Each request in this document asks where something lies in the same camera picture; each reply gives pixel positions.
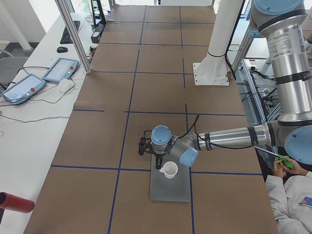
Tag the black box device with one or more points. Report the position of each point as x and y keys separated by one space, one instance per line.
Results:
x=96 y=35

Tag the far blue teach pendant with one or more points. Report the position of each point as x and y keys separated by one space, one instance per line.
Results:
x=63 y=68

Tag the green handled tool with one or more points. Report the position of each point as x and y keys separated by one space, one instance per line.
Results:
x=286 y=163

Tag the white folded cloth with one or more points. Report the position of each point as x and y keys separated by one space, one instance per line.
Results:
x=65 y=85

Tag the person in white jacket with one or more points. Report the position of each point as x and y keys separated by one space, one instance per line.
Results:
x=287 y=189

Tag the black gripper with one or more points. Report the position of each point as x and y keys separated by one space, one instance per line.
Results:
x=158 y=156

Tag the black computer mouse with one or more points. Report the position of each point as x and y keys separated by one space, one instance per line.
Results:
x=62 y=49

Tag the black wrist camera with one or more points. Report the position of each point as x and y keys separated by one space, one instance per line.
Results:
x=145 y=144

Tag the blue teach pendant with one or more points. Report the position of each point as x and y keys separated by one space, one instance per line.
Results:
x=63 y=68
x=24 y=89

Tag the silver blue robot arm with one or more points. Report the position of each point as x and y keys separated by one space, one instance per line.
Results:
x=279 y=22

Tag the red cylinder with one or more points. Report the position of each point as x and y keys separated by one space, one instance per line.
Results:
x=15 y=203

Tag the white ceramic cup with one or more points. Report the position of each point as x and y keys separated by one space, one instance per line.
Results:
x=169 y=169

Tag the white pedestal column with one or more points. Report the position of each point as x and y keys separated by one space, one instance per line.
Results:
x=212 y=70

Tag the aluminium frame post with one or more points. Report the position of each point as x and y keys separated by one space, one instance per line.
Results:
x=65 y=13

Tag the near blue teach pendant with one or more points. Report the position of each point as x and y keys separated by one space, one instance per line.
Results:
x=24 y=89

